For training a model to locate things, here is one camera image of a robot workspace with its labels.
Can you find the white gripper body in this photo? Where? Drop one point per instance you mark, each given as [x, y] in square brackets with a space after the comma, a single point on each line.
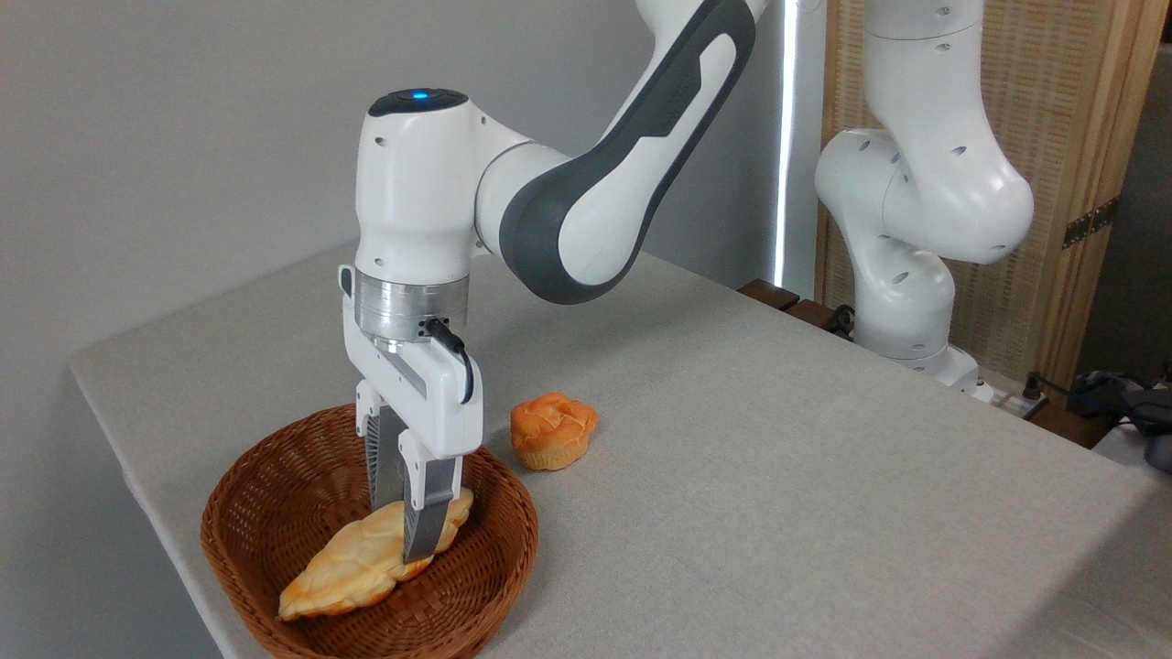
[430, 403]

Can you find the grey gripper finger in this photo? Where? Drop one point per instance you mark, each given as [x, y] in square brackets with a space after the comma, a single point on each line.
[428, 503]
[385, 467]

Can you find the long braided bread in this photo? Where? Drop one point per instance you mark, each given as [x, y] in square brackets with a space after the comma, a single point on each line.
[339, 567]

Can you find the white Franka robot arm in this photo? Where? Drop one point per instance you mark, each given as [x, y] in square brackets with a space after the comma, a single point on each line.
[421, 201]

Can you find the silver metal wrist flange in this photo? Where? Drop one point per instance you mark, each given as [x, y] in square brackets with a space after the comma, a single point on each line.
[403, 307]

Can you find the round orange bun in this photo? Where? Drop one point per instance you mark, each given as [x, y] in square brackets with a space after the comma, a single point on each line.
[552, 432]

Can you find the brown wicker basket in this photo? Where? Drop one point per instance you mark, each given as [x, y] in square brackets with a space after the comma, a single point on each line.
[265, 513]

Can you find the brown wooden block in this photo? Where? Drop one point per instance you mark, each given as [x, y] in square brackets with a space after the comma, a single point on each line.
[813, 314]
[769, 294]

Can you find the white power strip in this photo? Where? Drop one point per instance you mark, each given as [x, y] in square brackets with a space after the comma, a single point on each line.
[1007, 400]

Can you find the dark metal screen hinge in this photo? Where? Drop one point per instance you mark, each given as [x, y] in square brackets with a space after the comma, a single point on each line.
[1090, 222]

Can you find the wood and rattan screen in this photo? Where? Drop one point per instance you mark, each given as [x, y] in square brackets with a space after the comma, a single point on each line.
[1062, 101]

